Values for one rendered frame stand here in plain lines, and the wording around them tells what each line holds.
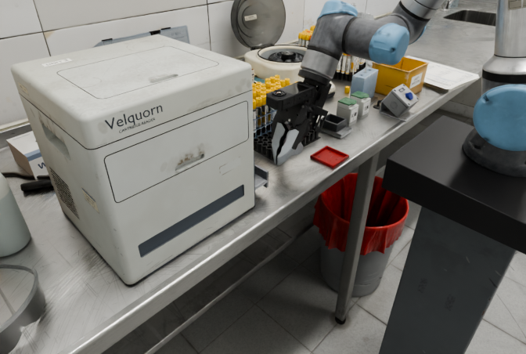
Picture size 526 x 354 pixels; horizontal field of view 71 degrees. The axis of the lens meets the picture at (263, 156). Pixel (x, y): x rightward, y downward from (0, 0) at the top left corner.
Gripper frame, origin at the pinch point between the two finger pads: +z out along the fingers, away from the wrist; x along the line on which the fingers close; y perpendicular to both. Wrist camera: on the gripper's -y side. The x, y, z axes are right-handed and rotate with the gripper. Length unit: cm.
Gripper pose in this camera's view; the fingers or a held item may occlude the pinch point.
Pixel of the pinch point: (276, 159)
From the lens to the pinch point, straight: 82.4
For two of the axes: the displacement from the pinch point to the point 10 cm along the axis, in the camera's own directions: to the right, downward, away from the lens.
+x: -7.1, -3.7, 6.0
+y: 6.1, 0.9, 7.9
